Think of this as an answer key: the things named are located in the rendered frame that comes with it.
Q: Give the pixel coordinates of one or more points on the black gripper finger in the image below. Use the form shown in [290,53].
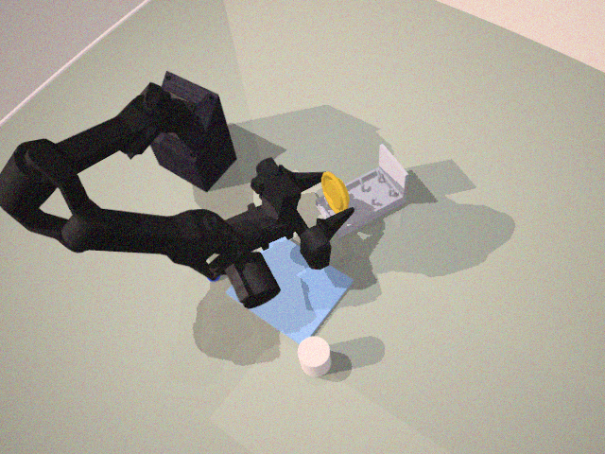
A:
[303,180]
[330,225]

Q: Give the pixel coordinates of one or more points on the pale pink cylinder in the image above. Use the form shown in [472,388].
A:
[314,356]

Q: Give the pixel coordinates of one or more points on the yellow plate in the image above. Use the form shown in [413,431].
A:
[335,192]

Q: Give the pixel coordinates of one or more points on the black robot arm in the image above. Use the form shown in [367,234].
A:
[36,168]

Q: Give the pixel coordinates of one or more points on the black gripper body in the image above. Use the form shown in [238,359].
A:
[315,247]

